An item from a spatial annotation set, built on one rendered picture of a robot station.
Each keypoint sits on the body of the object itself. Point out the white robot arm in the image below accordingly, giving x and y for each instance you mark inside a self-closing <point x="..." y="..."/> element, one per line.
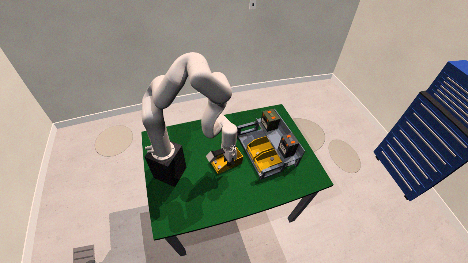
<point x="164" y="89"/>

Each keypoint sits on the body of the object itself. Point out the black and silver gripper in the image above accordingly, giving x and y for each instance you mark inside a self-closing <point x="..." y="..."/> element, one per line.
<point x="230" y="156"/>

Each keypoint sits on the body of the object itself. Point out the dark grey tool case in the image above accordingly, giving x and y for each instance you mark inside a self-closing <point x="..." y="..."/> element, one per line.
<point x="288" y="145"/>

